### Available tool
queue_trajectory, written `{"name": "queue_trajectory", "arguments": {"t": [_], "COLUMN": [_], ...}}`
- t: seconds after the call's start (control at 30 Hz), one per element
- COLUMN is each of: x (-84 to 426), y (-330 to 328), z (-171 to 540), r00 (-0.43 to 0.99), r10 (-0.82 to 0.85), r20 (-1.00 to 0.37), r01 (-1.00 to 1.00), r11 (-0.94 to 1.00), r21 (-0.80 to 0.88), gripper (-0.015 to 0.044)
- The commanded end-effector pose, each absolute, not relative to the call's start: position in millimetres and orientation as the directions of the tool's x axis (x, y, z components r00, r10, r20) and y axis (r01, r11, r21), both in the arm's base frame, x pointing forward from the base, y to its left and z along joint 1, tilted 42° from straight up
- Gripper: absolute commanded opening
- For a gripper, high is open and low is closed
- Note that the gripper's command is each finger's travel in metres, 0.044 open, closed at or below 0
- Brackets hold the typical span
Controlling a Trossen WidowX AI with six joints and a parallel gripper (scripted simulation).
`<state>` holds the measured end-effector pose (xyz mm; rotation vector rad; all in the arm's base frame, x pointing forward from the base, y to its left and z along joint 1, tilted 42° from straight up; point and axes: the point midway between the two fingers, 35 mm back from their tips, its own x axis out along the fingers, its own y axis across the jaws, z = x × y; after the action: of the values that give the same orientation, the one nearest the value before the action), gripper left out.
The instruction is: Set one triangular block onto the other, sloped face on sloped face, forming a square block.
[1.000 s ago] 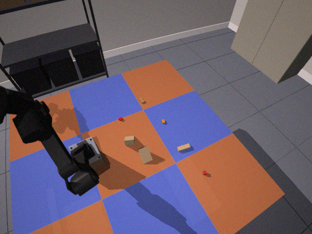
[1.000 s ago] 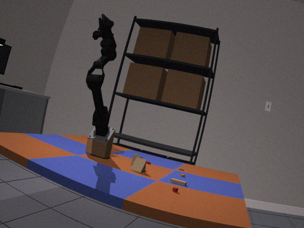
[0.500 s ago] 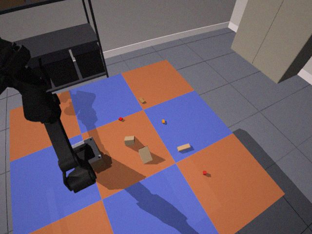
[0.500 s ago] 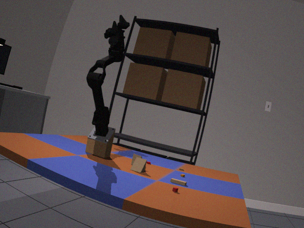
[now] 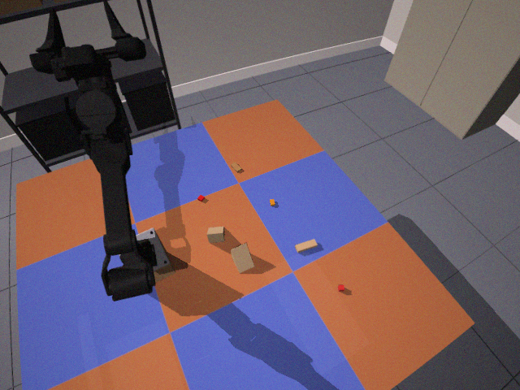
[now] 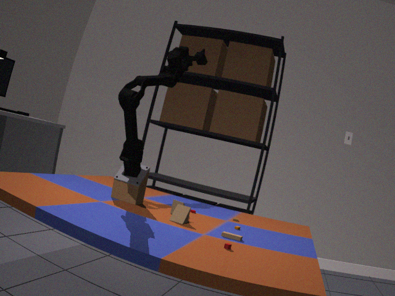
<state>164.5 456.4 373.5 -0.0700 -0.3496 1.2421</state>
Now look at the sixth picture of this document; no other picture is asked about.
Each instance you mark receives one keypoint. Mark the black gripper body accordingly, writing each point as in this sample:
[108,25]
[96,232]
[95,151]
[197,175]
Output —
[199,57]

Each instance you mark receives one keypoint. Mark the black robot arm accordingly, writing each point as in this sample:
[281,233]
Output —
[132,153]

